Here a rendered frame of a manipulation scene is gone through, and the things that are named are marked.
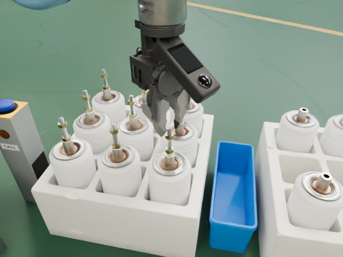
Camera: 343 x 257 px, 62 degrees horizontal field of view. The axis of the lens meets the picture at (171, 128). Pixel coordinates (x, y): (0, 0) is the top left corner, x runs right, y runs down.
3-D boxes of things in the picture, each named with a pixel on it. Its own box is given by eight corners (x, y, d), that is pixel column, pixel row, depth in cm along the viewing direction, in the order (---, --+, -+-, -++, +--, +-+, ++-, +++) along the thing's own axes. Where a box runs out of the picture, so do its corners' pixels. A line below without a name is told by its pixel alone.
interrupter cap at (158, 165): (168, 183, 59) (168, 180, 58) (145, 163, 63) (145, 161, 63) (194, 165, 63) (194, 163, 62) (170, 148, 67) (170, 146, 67)
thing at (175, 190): (168, 238, 68) (167, 187, 57) (143, 213, 74) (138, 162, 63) (196, 215, 73) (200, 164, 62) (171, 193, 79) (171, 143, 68)
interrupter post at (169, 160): (169, 170, 61) (169, 159, 59) (162, 164, 63) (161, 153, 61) (177, 164, 63) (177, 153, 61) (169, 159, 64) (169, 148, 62)
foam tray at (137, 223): (194, 262, 71) (198, 219, 60) (49, 234, 77) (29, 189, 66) (209, 156, 101) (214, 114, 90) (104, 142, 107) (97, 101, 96)
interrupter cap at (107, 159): (122, 142, 69) (121, 139, 68) (142, 157, 65) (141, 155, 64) (94, 156, 65) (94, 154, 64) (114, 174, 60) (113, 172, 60)
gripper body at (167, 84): (162, 73, 58) (160, 10, 50) (192, 89, 52) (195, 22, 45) (130, 85, 54) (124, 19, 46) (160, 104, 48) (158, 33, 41)
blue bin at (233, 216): (249, 257, 72) (258, 229, 64) (205, 249, 73) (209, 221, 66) (247, 172, 95) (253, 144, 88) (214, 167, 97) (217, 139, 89)
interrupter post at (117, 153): (119, 152, 66) (118, 141, 64) (125, 157, 65) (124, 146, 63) (111, 157, 65) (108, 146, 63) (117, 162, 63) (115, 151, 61)
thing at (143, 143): (130, 160, 89) (125, 112, 78) (160, 167, 87) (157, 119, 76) (116, 182, 82) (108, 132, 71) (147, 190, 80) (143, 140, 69)
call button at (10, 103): (8, 115, 67) (5, 108, 66) (-7, 113, 68) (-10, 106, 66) (19, 106, 70) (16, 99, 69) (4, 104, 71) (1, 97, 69)
